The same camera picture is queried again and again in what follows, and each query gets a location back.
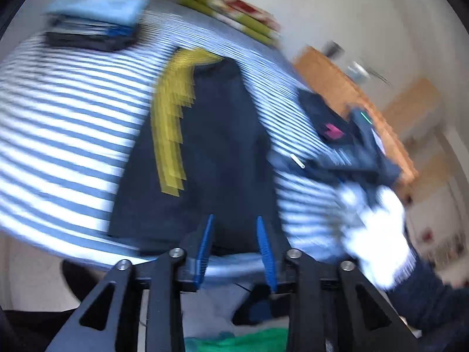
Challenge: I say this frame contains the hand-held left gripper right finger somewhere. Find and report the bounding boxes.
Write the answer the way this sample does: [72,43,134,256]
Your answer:
[256,216,422,352]

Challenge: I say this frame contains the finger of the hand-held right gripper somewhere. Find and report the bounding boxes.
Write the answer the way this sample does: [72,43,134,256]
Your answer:
[271,150,325,177]

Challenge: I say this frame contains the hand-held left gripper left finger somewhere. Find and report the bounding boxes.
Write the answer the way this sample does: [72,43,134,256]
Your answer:
[46,214,215,352]

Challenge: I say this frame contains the black button shirt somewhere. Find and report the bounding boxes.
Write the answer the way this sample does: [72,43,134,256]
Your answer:
[297,89,361,147]

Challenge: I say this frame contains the black pants with yellow stripes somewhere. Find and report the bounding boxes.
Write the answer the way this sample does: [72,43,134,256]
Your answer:
[108,47,290,258]

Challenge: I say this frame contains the person's right hand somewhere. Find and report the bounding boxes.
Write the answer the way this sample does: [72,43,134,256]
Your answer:
[339,185,413,288]

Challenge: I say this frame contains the wooden door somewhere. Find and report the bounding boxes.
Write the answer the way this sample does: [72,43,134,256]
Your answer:
[383,77,442,138]

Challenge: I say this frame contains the potted plant in white pot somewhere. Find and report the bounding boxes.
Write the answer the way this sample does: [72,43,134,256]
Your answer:
[344,57,391,86]

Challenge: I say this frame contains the green cloth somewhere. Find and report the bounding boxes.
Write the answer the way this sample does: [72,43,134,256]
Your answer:
[183,328,290,352]

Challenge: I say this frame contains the dark ceramic vase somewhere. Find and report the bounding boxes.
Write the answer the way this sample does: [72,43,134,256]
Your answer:
[322,40,345,58]

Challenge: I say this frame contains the green folded blanket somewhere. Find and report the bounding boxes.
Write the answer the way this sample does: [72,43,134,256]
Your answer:
[183,0,282,41]
[177,0,279,47]

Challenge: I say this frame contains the red cream folded blanket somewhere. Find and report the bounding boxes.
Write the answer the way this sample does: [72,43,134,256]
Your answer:
[201,0,281,32]

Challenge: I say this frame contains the blue white striped bed quilt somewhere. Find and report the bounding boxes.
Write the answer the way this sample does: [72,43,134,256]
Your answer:
[0,0,352,268]

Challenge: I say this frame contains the folded blue jeans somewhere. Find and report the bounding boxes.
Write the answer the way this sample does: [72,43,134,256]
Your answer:
[55,22,138,39]

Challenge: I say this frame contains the black folded garment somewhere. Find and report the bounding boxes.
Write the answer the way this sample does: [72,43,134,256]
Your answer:
[45,29,142,53]

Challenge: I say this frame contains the light blue folded garment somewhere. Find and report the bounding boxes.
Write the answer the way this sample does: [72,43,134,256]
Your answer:
[45,0,152,29]

